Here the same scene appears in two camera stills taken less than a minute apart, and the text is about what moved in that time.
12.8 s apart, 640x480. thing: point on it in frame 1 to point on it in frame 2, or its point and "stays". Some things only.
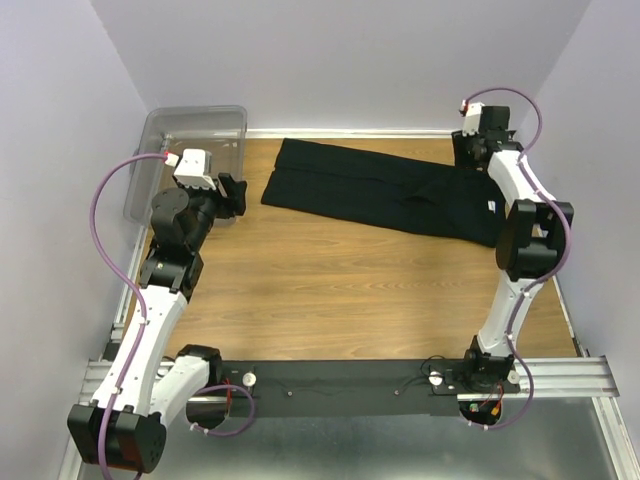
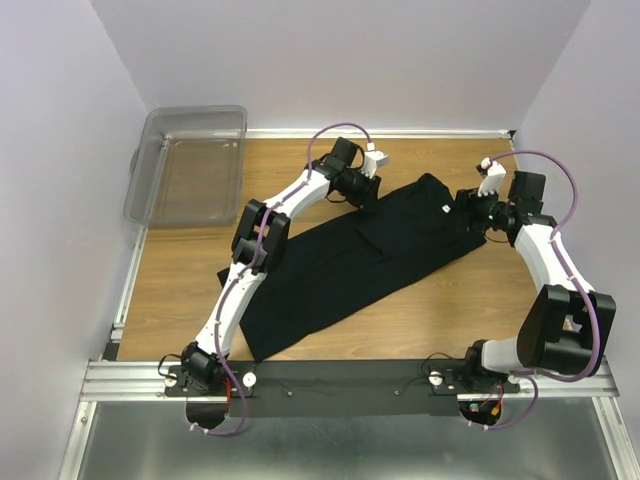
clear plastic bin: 167,133 stays
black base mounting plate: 343,387 stays
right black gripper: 458,141 to 468,201
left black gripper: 234,202 to 368,192
